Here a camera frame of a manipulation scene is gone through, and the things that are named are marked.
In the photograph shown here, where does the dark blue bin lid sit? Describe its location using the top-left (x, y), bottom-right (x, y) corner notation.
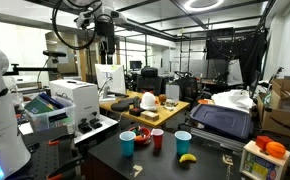
top-left (190, 104), bottom-right (251, 139)

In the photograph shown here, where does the black pegboard with clamps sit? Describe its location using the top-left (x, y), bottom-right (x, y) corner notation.
top-left (20, 127), bottom-right (73, 180)

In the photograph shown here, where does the orange toy ball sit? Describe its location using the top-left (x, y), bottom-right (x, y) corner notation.
top-left (266, 142), bottom-right (286, 158)

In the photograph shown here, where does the clear plastic storage bin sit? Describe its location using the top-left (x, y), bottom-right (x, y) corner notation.
top-left (24, 96), bottom-right (75, 133)

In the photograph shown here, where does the small cardboard box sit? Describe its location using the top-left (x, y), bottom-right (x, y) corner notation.
top-left (141, 111), bottom-right (159, 121)

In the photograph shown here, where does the red toy block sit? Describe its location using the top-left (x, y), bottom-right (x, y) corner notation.
top-left (256, 136), bottom-right (272, 150)

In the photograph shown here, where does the blue plastic cup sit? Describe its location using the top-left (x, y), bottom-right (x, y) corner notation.
top-left (119, 131), bottom-right (136, 157)
top-left (174, 131), bottom-right (192, 155)

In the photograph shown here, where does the black office chair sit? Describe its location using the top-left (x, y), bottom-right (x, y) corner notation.
top-left (137, 67), bottom-right (163, 96)

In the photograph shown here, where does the white computer monitor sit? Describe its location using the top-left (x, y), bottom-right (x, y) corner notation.
top-left (95, 64), bottom-right (126, 94)

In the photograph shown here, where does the yellow toy banana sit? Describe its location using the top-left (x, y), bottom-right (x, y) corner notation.
top-left (179, 153), bottom-right (197, 163)

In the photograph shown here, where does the red plastic cup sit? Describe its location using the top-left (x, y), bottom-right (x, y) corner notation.
top-left (151, 129), bottom-right (164, 148)

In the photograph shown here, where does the wooden toy box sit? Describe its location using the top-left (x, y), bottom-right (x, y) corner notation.
top-left (240, 140), bottom-right (290, 180)

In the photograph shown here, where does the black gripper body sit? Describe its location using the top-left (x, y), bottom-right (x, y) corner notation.
top-left (96, 21), bottom-right (115, 55)

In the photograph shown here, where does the white equipment box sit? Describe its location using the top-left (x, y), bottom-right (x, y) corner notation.
top-left (49, 79), bottom-right (99, 129)

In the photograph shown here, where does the red plate with toys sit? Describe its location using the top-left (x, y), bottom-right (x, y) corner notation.
top-left (130, 126), bottom-right (151, 145)

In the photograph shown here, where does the black curtain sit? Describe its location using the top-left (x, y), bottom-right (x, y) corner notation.
top-left (206, 28), bottom-right (268, 85)

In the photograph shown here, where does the white plush chicken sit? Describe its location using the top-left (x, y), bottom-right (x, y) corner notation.
top-left (140, 92), bottom-right (156, 111)

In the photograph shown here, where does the yellow wooden desk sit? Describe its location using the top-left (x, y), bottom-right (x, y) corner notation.
top-left (99, 91), bottom-right (189, 128)

